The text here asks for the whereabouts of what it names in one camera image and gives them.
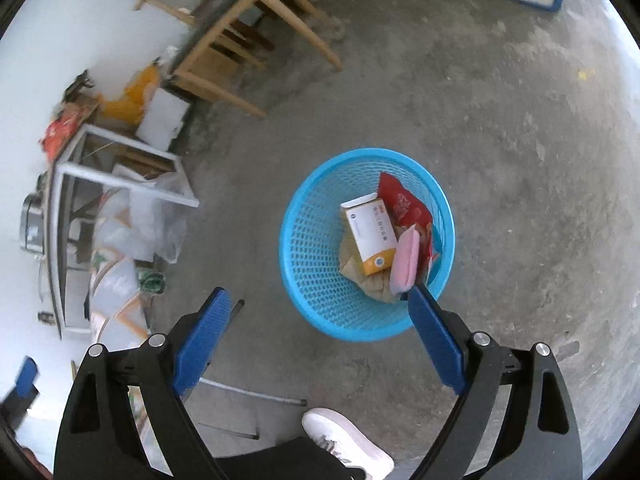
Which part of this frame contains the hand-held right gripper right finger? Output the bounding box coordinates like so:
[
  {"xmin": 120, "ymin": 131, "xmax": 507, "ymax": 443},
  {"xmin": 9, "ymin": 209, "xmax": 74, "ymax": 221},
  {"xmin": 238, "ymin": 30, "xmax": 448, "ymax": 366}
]
[{"xmin": 407, "ymin": 284, "xmax": 585, "ymax": 480}]

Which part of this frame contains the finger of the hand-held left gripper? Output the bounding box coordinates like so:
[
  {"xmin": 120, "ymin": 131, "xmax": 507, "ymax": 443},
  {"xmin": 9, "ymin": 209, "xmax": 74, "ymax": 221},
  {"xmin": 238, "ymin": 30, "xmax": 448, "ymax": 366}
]
[{"xmin": 14, "ymin": 356, "xmax": 41, "ymax": 403}]

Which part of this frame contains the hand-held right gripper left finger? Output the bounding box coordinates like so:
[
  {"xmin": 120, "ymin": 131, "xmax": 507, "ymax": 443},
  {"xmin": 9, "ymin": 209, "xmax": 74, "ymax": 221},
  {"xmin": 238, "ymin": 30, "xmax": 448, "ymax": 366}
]
[{"xmin": 52, "ymin": 287, "xmax": 233, "ymax": 480}]

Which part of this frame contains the brown paper bag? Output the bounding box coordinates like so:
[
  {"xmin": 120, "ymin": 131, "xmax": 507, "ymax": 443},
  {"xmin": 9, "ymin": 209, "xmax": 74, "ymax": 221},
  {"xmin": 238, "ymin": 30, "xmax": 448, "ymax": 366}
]
[{"xmin": 339, "ymin": 230, "xmax": 403, "ymax": 306}]

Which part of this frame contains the pink packet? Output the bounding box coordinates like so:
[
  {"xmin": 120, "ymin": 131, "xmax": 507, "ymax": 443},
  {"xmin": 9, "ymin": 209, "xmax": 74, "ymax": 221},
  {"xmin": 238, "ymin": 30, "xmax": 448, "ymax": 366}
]
[{"xmin": 390, "ymin": 225, "xmax": 422, "ymax": 297}]

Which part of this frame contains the white and orange box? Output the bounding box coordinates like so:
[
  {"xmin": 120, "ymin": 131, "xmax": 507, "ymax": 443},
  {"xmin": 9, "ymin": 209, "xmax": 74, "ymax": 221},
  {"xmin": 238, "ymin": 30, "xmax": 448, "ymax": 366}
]
[{"xmin": 340, "ymin": 192, "xmax": 401, "ymax": 277}]

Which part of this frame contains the red snack packet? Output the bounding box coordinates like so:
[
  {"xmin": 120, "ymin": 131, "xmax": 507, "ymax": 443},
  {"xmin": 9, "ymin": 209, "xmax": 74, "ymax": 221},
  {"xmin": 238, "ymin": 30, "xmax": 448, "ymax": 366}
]
[{"xmin": 376, "ymin": 172, "xmax": 443, "ymax": 266}]

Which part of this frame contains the blue plastic mesh basket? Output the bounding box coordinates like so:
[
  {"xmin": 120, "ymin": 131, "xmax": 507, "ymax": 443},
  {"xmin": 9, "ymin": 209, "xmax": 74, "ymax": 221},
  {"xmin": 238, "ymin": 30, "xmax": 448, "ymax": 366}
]
[{"xmin": 279, "ymin": 147, "xmax": 456, "ymax": 343}]

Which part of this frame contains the green tape roll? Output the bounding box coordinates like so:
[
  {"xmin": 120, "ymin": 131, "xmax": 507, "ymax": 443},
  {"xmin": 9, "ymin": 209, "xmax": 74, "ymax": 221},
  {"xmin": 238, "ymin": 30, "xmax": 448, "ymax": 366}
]
[{"xmin": 137, "ymin": 270, "xmax": 167, "ymax": 295}]

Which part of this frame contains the white woven sack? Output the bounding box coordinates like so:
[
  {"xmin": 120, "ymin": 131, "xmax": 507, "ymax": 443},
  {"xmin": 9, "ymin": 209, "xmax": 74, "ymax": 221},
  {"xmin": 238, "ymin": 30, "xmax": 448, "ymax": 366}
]
[{"xmin": 89, "ymin": 255, "xmax": 151, "ymax": 346}]

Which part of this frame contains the white side table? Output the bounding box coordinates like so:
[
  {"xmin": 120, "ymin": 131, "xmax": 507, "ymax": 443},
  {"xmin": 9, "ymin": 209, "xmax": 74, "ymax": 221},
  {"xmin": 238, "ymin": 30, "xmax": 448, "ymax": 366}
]
[{"xmin": 42, "ymin": 125, "xmax": 200, "ymax": 341}]

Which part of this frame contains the clear plastic bag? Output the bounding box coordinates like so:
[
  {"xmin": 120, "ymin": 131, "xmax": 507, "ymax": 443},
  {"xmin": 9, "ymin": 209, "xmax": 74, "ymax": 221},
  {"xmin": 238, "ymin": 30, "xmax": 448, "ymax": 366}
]
[{"xmin": 97, "ymin": 174, "xmax": 188, "ymax": 263}]

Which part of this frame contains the person's white shoe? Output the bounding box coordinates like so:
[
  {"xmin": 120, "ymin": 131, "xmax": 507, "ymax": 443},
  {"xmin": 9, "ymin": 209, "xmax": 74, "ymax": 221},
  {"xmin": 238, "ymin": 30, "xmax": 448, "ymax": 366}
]
[{"xmin": 302, "ymin": 407, "xmax": 396, "ymax": 480}]

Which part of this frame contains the silver kitchen appliance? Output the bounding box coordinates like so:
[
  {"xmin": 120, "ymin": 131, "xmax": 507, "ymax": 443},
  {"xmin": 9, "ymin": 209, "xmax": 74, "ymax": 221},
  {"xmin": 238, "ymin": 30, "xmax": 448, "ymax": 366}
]
[{"xmin": 20, "ymin": 192, "xmax": 48, "ymax": 253}]

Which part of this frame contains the white foam box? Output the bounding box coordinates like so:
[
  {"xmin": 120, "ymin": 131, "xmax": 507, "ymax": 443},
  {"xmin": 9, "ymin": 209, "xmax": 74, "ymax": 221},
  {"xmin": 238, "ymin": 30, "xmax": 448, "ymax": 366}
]
[{"xmin": 136, "ymin": 87, "xmax": 193, "ymax": 148}]

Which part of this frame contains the orange red plastic bag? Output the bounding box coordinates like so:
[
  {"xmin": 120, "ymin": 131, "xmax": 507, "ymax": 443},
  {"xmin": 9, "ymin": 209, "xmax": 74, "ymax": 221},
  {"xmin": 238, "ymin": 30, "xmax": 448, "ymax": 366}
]
[{"xmin": 41, "ymin": 110, "xmax": 83, "ymax": 161}]

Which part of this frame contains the yellow plastic bag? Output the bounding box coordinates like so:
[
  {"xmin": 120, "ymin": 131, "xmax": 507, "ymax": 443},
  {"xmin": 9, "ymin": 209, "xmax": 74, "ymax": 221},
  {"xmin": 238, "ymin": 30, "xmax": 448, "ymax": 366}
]
[{"xmin": 100, "ymin": 62, "xmax": 163, "ymax": 123}]

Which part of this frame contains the wooden chair with dark seat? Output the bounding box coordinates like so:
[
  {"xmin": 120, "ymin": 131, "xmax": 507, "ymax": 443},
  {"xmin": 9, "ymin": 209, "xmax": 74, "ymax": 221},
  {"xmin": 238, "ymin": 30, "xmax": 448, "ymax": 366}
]
[{"xmin": 132, "ymin": 0, "xmax": 343, "ymax": 120}]

